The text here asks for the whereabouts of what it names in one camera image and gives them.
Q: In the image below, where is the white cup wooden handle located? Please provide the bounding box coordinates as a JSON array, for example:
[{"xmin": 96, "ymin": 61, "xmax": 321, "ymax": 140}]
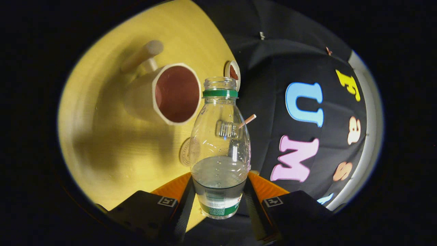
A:
[{"xmin": 121, "ymin": 40, "xmax": 202, "ymax": 126}]

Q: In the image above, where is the wooden table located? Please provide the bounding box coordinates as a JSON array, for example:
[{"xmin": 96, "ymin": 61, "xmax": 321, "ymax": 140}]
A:
[{"xmin": 57, "ymin": 0, "xmax": 238, "ymax": 233}]

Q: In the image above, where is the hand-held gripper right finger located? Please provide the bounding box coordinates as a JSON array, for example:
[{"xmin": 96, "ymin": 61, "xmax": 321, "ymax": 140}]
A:
[{"xmin": 243, "ymin": 172, "xmax": 337, "ymax": 245}]

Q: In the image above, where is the clear plastic bottle green ring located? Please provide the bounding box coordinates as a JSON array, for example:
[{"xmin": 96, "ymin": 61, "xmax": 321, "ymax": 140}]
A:
[{"xmin": 189, "ymin": 77, "xmax": 251, "ymax": 220}]

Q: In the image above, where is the white round plate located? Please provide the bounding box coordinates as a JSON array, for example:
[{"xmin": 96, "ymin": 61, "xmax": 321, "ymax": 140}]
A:
[{"xmin": 224, "ymin": 60, "xmax": 241, "ymax": 92}]

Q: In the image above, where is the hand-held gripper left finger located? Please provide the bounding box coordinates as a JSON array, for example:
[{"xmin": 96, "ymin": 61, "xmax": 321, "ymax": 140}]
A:
[{"xmin": 102, "ymin": 172, "xmax": 197, "ymax": 245}]

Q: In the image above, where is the red striped straw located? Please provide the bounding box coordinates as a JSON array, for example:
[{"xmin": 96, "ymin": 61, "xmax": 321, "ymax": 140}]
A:
[{"xmin": 239, "ymin": 114, "xmax": 256, "ymax": 129}]

